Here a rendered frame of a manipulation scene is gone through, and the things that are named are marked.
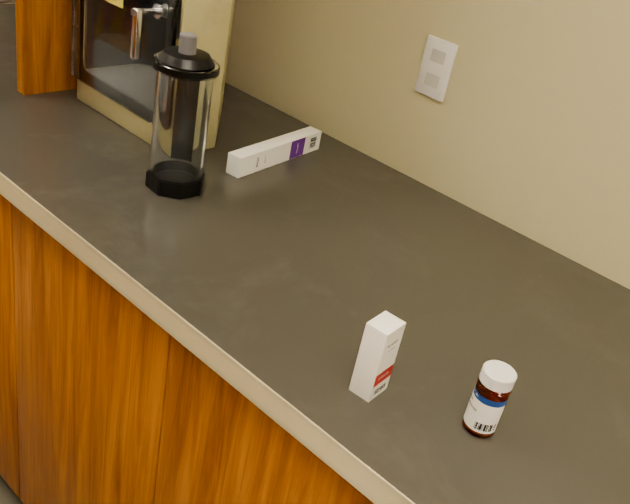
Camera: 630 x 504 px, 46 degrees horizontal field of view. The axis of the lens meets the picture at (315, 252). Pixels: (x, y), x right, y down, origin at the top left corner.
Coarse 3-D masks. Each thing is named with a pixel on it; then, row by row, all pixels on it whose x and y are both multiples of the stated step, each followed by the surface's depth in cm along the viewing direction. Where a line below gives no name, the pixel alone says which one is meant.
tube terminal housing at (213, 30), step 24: (192, 0) 127; (216, 0) 131; (192, 24) 129; (216, 24) 133; (216, 48) 136; (96, 96) 152; (216, 96) 142; (120, 120) 148; (144, 120) 143; (216, 120) 145
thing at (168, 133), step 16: (160, 64) 116; (160, 80) 118; (176, 80) 116; (192, 80) 116; (208, 80) 119; (160, 96) 119; (176, 96) 118; (192, 96) 118; (208, 96) 120; (160, 112) 120; (176, 112) 119; (192, 112) 119; (208, 112) 123; (160, 128) 121; (176, 128) 120; (192, 128) 121; (160, 144) 122; (176, 144) 122; (192, 144) 123; (160, 160) 124; (176, 160) 123; (192, 160) 124; (160, 176) 125; (176, 176) 125; (192, 176) 126
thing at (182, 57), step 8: (184, 32) 117; (184, 40) 116; (192, 40) 116; (168, 48) 119; (176, 48) 119; (184, 48) 117; (192, 48) 117; (160, 56) 117; (168, 56) 116; (176, 56) 116; (184, 56) 117; (192, 56) 117; (200, 56) 118; (208, 56) 119; (168, 64) 116; (176, 64) 115; (184, 64) 115; (192, 64) 116; (200, 64) 116; (208, 64) 118
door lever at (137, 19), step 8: (136, 8) 125; (144, 8) 127; (152, 8) 128; (160, 8) 128; (136, 16) 126; (160, 16) 129; (136, 24) 126; (136, 32) 127; (136, 40) 128; (136, 48) 129; (136, 56) 129
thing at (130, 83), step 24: (96, 0) 141; (144, 0) 131; (168, 0) 127; (96, 24) 143; (120, 24) 138; (144, 24) 133; (168, 24) 128; (96, 48) 145; (120, 48) 140; (144, 48) 135; (96, 72) 147; (120, 72) 142; (144, 72) 137; (120, 96) 144; (144, 96) 139
